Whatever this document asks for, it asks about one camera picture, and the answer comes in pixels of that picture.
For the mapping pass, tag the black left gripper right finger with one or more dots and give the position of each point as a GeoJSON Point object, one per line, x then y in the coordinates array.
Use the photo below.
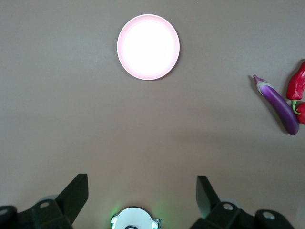
{"type": "Point", "coordinates": [207, 200]}

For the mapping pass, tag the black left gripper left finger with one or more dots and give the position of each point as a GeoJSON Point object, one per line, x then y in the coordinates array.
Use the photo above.
{"type": "Point", "coordinates": [71, 198]}

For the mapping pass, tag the purple eggplant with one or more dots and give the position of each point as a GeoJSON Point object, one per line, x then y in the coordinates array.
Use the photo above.
{"type": "Point", "coordinates": [278, 105]}

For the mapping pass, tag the red pomegranate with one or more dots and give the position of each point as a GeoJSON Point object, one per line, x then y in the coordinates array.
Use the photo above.
{"type": "Point", "coordinates": [302, 113]}

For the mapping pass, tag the red chili pepper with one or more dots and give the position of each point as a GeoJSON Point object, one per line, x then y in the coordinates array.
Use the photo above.
{"type": "Point", "coordinates": [296, 83]}

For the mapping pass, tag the pink round plate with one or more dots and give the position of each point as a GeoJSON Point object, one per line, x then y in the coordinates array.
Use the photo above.
{"type": "Point", "coordinates": [147, 47]}

